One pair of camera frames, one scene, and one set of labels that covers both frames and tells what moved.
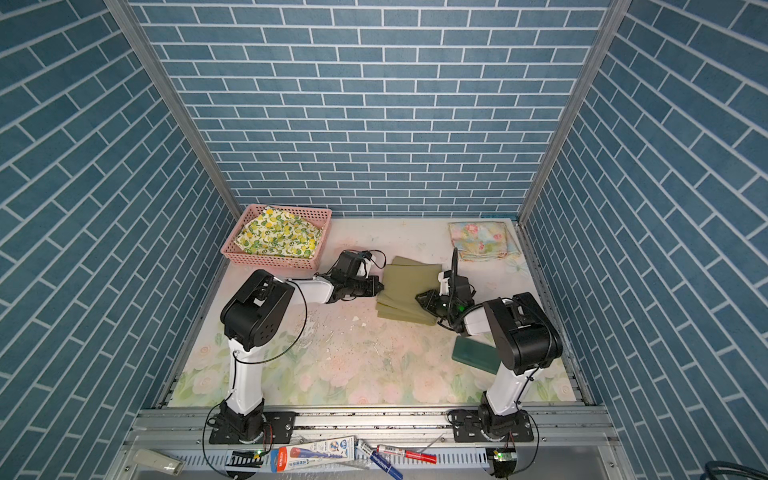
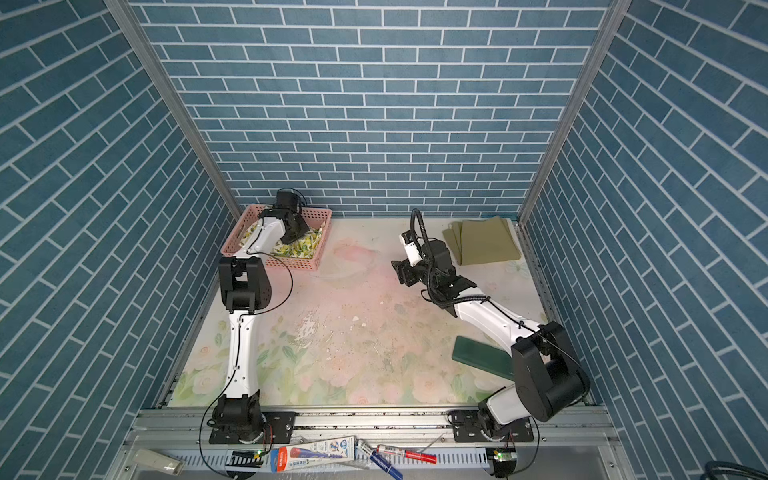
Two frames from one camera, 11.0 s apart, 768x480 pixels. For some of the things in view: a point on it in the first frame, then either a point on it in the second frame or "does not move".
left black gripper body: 359,286 -> 297,228
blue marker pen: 393,472 does not move
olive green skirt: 403,281 -> 482,241
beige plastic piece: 160,462 does not move
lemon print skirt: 277,231 does not move
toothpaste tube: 312,453 does not move
